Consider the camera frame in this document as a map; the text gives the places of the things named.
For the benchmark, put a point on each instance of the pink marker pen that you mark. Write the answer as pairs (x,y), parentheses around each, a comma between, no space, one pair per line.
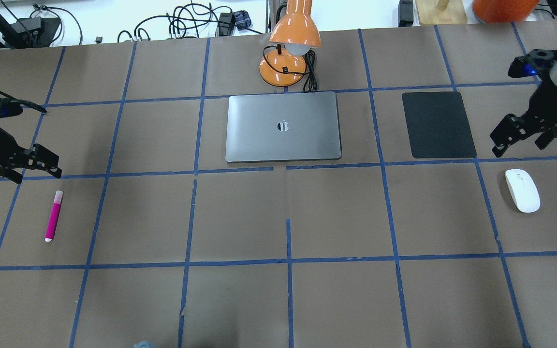
(49,234)

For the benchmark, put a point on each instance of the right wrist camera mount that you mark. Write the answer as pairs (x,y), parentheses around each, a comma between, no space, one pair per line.
(537,62)

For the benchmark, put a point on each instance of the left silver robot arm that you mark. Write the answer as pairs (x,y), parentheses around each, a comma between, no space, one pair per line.
(13,156)

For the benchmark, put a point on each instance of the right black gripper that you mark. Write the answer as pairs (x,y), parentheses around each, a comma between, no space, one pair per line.
(547,104)

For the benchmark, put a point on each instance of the orange desk lamp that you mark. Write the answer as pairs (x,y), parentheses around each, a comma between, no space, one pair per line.
(290,57)

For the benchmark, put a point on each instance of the wooden stand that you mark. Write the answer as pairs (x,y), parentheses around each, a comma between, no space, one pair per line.
(435,12)

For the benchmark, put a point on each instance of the grey closed laptop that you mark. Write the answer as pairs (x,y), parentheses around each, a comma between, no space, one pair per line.
(283,127)

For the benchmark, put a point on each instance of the white computer mouse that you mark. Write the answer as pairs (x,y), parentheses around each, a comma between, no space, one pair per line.
(523,190)

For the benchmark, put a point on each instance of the black mousepad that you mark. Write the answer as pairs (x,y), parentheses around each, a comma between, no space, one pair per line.
(437,125)

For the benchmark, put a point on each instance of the black power adapter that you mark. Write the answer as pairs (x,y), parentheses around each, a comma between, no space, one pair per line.
(225,25)

